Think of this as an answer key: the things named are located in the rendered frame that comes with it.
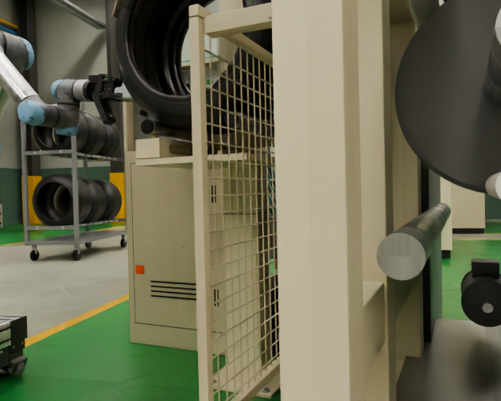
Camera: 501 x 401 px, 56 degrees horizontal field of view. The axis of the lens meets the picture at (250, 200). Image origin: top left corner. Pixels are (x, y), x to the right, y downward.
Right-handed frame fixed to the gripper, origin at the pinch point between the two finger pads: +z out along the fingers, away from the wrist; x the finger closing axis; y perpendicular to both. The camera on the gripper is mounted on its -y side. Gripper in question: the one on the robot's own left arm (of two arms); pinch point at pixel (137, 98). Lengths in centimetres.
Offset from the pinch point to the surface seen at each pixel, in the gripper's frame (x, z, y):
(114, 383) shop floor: 11, -10, -103
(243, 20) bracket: -59, 66, 3
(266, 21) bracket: -59, 70, 3
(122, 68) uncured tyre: -11.2, 2.8, 7.0
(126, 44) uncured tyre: -12.0, 4.2, 14.1
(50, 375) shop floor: 8, -39, -107
